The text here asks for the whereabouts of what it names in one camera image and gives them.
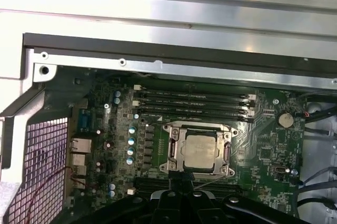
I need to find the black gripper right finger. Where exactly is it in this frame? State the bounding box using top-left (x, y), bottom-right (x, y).
top-left (181, 172), bottom-right (301, 224)

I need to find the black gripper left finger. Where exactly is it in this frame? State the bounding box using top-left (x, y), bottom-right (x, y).
top-left (93, 171), bottom-right (185, 224)

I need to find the metal locking lever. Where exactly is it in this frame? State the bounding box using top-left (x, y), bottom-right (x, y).
top-left (193, 178), bottom-right (224, 190)
top-left (143, 121), bottom-right (237, 137)

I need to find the silver CPU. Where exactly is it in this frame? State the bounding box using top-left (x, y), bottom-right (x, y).
top-left (183, 134), bottom-right (221, 173)

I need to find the metal socket cover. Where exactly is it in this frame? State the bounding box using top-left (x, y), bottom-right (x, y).
top-left (168, 123), bottom-right (234, 176)

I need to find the CPU socket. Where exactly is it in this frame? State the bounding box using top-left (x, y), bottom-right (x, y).
top-left (162, 122), bottom-right (237, 179)

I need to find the black RAM slot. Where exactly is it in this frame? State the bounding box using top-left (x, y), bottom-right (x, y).
top-left (133, 96), bottom-right (255, 106)
top-left (136, 112), bottom-right (253, 122)
top-left (134, 183), bottom-right (243, 193)
top-left (133, 104), bottom-right (255, 114)
top-left (133, 88), bottom-right (255, 100)

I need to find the green motherboard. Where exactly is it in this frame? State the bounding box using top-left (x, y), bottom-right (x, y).
top-left (71, 72), bottom-right (309, 224)

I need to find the internal USB port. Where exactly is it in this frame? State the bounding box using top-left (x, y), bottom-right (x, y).
top-left (272, 165), bottom-right (288, 176)

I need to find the silver ethernet port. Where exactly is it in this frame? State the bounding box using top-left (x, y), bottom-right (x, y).
top-left (68, 137), bottom-right (93, 154)

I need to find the blue serial port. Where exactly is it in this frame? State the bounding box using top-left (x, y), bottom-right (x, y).
top-left (78, 108), bottom-right (93, 133)

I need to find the coin battery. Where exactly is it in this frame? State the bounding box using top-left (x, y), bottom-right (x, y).
top-left (278, 111), bottom-right (294, 128)

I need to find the black open PC case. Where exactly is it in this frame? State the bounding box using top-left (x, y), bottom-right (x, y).
top-left (0, 31), bottom-right (337, 224)

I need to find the black cable bundle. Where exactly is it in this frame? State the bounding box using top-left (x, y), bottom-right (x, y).
top-left (297, 89), bottom-right (337, 209)

